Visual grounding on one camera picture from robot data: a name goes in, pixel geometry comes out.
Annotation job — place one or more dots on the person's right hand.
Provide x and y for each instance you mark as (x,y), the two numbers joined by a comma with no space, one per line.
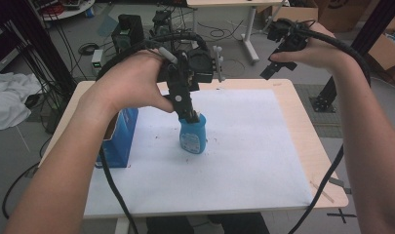
(318,48)

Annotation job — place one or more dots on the grey tape piece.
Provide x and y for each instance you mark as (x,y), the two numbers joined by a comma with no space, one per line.
(339,183)

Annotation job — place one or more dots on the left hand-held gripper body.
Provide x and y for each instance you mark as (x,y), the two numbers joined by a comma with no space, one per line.
(198,66)

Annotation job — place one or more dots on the white-legged desk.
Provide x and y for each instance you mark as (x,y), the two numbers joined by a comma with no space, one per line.
(250,32)

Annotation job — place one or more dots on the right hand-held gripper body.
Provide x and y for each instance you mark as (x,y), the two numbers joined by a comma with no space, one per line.
(287,37)

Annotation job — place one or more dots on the blue bottle with white cap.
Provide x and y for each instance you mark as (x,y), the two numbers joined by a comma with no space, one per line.
(193,139)

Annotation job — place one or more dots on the black metal stand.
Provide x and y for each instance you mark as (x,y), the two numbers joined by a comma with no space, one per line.
(370,29)
(45,48)

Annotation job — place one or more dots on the small open cardboard box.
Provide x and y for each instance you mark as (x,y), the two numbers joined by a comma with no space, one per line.
(294,14)

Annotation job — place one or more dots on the round white table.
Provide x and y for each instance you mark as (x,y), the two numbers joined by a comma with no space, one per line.
(71,13)

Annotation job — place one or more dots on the large brown cardboard box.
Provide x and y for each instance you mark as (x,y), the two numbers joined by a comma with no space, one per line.
(341,16)

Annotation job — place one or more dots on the cardboard box with blue contents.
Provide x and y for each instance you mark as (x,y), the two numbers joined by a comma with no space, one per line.
(385,52)

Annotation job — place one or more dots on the small black computer tower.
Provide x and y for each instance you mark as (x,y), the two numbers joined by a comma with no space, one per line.
(162,22)

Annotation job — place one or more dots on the white paper sheet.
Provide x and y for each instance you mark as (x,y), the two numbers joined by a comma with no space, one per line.
(244,156)

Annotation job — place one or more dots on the white power supply unit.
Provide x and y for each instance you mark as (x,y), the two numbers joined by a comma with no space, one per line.
(97,60)

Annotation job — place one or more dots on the white cloth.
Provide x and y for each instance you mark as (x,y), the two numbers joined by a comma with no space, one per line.
(9,100)

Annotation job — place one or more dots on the person's left hand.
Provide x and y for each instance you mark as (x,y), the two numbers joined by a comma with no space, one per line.
(130,84)

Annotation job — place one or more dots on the grey floor mat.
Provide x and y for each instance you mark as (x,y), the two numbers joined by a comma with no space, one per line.
(328,125)

